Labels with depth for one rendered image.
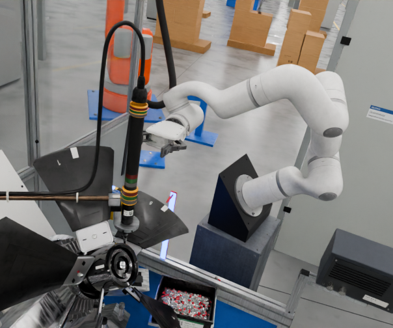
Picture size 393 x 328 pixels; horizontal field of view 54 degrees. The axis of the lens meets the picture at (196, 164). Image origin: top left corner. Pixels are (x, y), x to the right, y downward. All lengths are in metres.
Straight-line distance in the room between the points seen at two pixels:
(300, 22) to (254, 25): 2.02
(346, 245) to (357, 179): 1.53
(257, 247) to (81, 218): 0.84
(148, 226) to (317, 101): 0.63
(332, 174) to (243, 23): 8.82
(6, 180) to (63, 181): 0.20
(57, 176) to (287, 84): 0.68
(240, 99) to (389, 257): 0.68
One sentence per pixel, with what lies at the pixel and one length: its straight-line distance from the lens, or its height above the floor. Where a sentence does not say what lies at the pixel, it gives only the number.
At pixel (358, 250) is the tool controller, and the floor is 1.24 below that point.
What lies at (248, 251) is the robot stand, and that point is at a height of 0.92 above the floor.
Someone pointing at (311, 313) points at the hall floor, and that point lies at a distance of 2.89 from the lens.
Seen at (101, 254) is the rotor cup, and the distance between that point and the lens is 1.07.
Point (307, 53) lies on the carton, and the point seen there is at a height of 0.51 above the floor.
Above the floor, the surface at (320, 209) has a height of 0.49.
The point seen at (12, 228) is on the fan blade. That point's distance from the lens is 0.91.
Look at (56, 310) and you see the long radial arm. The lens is 1.14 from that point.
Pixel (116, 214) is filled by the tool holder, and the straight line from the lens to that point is 1.08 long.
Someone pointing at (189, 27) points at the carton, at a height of 0.48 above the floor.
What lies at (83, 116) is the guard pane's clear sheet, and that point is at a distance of 2.11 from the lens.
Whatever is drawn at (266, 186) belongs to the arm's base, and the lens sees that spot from 1.61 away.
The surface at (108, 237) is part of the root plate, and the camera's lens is 1.11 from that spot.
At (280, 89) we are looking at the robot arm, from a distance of 1.12.
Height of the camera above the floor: 1.98
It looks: 29 degrees down
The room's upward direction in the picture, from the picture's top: 11 degrees clockwise
